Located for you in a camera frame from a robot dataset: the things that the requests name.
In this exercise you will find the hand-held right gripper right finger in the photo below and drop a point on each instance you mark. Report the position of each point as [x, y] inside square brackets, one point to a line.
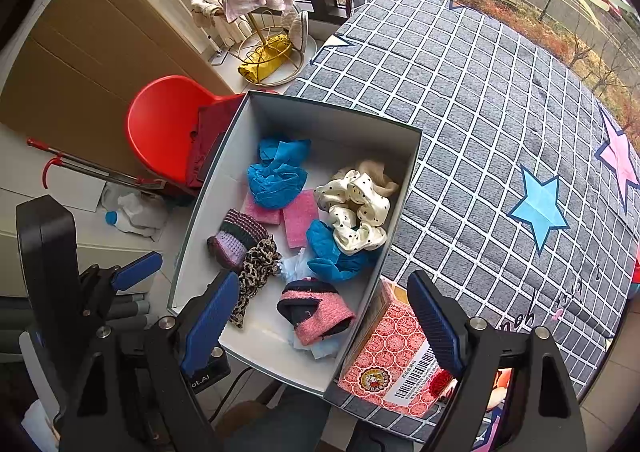
[435, 322]

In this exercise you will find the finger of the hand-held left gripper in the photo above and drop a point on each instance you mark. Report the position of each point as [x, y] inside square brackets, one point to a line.
[137, 269]

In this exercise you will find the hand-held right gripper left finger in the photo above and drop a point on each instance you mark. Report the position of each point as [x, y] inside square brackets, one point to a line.
[210, 322]

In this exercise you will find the leopard print scrunchie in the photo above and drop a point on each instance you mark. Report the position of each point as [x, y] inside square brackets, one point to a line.
[255, 262]

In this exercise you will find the purple striped knit sock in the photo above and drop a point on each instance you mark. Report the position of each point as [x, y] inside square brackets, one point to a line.
[235, 242]

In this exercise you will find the pink knit sock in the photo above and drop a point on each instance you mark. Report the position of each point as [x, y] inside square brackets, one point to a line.
[325, 317]

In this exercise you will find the pink sponge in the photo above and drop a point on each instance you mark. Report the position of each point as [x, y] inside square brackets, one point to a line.
[300, 222]
[262, 214]

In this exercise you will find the cream polka-dot scrunchie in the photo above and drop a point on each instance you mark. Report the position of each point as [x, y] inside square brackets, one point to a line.
[360, 217]

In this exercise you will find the beige sock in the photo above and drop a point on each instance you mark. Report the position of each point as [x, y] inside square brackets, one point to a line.
[385, 177]

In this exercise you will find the white cardboard box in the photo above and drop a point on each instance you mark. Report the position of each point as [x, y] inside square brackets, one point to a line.
[280, 132]

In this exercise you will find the white bottle with blue cap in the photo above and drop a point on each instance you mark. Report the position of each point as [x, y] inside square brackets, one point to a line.
[111, 218]

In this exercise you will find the pink patterned carton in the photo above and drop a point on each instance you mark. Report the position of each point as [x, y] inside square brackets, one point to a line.
[385, 357]

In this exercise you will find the white plastic bag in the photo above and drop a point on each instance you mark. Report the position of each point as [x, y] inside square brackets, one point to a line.
[135, 204]

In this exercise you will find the red and silver pole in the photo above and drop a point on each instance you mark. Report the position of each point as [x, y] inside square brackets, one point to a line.
[100, 165]

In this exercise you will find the red plastic chair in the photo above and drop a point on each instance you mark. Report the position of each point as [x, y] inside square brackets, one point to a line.
[160, 127]

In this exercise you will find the dark red cloth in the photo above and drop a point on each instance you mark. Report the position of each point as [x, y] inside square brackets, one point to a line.
[210, 142]

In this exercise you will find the brown wooden cabinet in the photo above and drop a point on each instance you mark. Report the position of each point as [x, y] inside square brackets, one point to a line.
[90, 57]

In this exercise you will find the checkered star-print blanket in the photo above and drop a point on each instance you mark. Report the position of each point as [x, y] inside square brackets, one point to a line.
[475, 107]

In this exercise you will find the yellow cloth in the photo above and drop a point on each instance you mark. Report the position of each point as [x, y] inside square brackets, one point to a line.
[265, 57]

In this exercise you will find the beige towel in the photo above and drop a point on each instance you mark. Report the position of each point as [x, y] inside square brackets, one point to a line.
[205, 7]

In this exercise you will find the white round tray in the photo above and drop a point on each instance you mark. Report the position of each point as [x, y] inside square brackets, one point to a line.
[307, 52]

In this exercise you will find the grey white cloth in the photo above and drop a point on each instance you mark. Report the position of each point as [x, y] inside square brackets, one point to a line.
[295, 30]

